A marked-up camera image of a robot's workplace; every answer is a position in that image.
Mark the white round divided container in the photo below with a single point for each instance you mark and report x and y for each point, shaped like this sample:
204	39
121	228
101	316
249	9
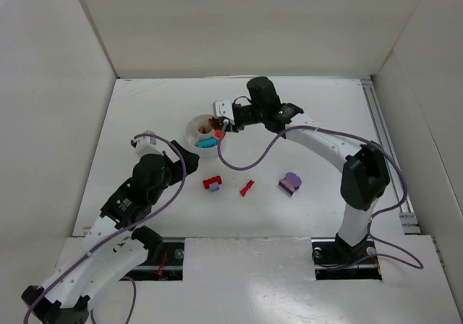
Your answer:
201	138

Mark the aluminium rail right side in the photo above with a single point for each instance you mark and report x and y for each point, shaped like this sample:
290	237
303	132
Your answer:
406	212

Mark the orange lego wedge piece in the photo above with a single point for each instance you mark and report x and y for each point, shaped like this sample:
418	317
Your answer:
218	134

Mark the red lego brick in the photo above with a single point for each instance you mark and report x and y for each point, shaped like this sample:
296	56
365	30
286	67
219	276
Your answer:
208	182

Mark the small lilac lego brick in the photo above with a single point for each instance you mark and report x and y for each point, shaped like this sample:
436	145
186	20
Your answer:
214	187

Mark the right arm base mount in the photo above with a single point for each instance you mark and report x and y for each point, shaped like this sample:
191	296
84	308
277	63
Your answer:
332	263

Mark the purple lego butterfly piece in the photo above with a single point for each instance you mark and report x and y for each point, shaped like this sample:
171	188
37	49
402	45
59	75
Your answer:
290	183

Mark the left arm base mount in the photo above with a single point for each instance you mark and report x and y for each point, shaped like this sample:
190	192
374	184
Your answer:
164	265

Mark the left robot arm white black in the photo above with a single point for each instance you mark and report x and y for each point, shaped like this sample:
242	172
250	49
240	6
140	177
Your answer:
117	242

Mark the red lego bow piece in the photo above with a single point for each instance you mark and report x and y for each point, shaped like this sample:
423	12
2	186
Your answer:
246	188

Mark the teal lego brick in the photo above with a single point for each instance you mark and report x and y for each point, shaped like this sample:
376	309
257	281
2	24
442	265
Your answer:
208	143

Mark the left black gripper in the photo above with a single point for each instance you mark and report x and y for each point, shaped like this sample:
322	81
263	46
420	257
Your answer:
177	163

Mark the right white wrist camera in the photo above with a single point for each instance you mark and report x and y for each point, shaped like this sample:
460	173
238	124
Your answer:
224	110

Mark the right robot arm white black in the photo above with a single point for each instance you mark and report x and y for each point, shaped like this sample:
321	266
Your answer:
363	169

